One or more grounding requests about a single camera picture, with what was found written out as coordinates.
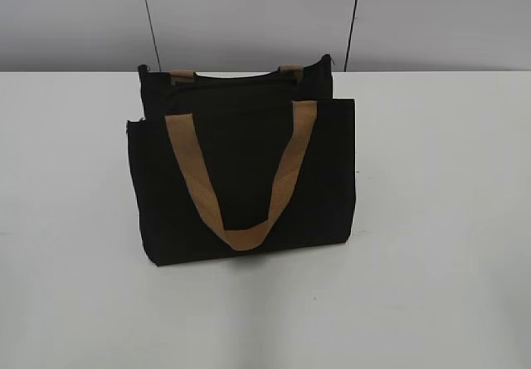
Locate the black canvas tote bag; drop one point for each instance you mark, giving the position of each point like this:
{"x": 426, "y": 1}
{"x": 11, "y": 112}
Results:
{"x": 226, "y": 167}

